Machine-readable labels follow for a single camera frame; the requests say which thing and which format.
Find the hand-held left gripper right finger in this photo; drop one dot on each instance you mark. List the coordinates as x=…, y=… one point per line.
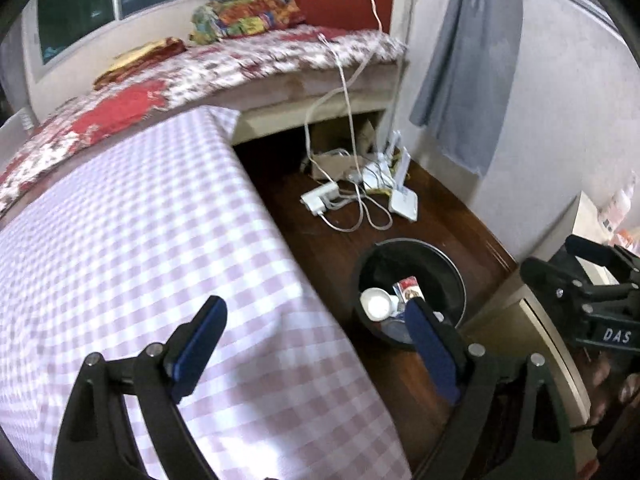
x=432, y=355

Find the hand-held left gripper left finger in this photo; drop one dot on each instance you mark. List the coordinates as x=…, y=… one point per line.
x=200, y=345

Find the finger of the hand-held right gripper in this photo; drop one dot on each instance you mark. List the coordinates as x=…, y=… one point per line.
x=555, y=282
x=590, y=250

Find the red white small box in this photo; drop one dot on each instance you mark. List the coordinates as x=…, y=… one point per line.
x=407, y=287

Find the red paper cup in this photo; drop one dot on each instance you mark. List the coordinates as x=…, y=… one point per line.
x=377, y=305

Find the black round trash bin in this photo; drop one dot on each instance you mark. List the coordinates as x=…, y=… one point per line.
x=430, y=270

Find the person's right hand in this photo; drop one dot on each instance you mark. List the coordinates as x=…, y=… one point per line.
x=612, y=385

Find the beige cabinet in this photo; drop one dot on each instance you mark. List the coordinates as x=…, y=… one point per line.
x=530, y=320

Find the pink checked tablecloth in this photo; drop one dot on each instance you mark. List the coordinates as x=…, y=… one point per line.
x=150, y=240

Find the white router with antennas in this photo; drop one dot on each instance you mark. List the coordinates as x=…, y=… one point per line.
x=404, y=205

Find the small white network device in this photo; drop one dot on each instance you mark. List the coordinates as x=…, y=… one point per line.
x=376, y=176

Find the white power strip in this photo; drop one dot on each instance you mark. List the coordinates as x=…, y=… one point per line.
x=320, y=199

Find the long grey curtain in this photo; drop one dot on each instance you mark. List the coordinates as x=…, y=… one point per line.
x=465, y=60

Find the cardboard piece under bed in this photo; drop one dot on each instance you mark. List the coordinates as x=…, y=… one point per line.
x=330, y=135

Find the white plastic sheet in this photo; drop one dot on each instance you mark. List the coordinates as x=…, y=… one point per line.
x=15, y=132

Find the folded yellow red blanket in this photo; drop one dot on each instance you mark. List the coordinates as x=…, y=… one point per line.
x=140, y=60

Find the colourful patterned pillow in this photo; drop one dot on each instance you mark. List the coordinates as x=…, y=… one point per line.
x=245, y=17

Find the large window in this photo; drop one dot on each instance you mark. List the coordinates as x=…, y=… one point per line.
x=75, y=15

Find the beige bed frame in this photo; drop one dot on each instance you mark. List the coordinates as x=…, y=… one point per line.
x=280, y=112

